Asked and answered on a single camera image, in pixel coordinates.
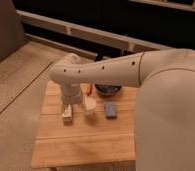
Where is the blue sponge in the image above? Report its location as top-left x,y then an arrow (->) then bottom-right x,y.
104,101 -> 117,119

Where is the orange red marker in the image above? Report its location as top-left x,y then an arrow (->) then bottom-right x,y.
87,84 -> 92,94

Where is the black table leg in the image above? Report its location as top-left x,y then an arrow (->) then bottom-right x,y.
94,54 -> 103,62

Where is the grey cabinet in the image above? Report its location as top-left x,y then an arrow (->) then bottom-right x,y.
0,0 -> 26,62

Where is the dark ceramic bowl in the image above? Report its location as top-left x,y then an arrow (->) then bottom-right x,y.
95,84 -> 122,96

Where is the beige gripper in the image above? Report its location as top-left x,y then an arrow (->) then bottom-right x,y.
60,84 -> 83,121

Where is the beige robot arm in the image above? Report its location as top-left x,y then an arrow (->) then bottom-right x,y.
50,49 -> 195,171

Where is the wooden board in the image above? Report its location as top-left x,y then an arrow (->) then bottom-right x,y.
31,82 -> 138,168

